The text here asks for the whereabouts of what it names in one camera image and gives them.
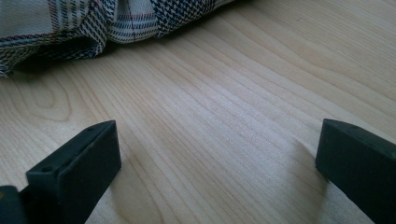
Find plaid cloth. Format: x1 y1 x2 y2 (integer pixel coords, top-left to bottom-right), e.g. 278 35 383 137
0 0 235 78

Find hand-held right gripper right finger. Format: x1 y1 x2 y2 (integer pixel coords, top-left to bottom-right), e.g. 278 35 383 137
315 118 396 224

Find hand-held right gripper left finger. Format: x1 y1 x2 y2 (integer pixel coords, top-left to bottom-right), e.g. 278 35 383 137
25 119 122 224

